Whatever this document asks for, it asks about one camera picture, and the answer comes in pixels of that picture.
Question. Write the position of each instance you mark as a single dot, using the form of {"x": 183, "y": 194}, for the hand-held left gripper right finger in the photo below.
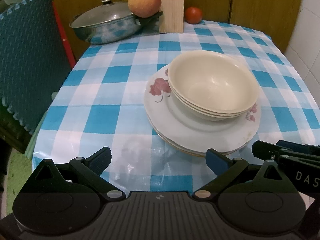
{"x": 218, "y": 160}

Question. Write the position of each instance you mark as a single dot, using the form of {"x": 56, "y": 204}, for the pale green stick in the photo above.
{"x": 53, "y": 95}

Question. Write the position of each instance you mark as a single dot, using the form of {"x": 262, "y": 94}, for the brown wooden cabinet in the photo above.
{"x": 262, "y": 2}

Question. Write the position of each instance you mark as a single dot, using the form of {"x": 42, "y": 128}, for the wooden knife block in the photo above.
{"x": 172, "y": 7}

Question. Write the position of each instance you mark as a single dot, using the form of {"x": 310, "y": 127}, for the steel pot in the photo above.
{"x": 110, "y": 32}

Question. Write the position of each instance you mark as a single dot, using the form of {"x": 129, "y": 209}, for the blue white checkered tablecloth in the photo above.
{"x": 112, "y": 92}

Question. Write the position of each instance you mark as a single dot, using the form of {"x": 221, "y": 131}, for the red tomato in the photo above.
{"x": 193, "y": 15}

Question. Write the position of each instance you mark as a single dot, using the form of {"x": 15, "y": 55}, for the glass pot lid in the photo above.
{"x": 102, "y": 15}

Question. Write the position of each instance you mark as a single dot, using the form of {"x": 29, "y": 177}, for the cream bowl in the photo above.
{"x": 200, "y": 116}
{"x": 215, "y": 80}
{"x": 190, "y": 108}

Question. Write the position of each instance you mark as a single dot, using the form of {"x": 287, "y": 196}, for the green floor mat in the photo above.
{"x": 20, "y": 177}

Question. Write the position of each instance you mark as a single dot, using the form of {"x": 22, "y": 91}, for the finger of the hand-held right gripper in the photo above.
{"x": 292, "y": 143}
{"x": 265, "y": 150}

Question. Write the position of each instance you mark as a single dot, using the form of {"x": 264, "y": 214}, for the small multicolour-flower white plate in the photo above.
{"x": 195, "y": 154}

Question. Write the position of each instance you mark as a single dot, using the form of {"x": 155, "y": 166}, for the red pole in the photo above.
{"x": 65, "y": 37}

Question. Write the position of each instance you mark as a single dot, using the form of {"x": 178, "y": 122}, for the red yellow apple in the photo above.
{"x": 143, "y": 3}

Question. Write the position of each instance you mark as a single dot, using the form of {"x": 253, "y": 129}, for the small red-flower white plate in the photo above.
{"x": 160, "y": 135}

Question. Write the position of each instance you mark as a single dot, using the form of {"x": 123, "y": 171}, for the large red-flower white plate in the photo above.
{"x": 200, "y": 135}

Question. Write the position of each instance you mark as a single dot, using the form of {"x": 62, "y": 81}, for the teal foam mat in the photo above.
{"x": 27, "y": 60}

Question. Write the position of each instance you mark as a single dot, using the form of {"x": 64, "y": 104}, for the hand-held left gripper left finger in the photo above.
{"x": 100, "y": 158}

